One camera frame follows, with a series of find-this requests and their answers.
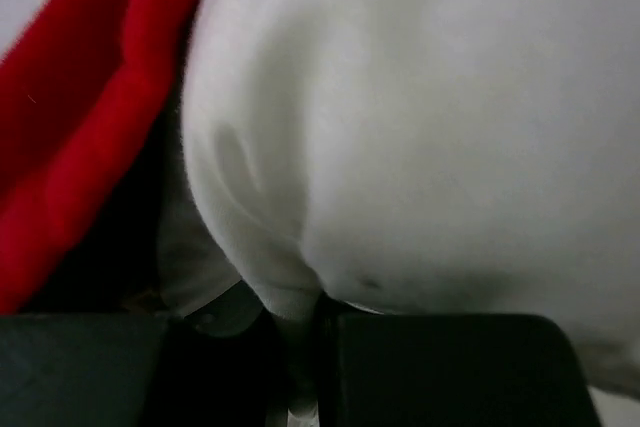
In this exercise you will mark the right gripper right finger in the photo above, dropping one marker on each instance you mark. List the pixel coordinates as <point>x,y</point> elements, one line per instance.
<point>446,370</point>

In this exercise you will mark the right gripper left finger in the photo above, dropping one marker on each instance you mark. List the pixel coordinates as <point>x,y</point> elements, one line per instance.
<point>215,367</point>

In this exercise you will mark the white pillow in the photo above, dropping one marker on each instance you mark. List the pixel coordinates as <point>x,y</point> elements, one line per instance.
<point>425,156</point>

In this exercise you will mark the red cartoon print pillowcase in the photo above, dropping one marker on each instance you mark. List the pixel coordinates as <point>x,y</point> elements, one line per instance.
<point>80,90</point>

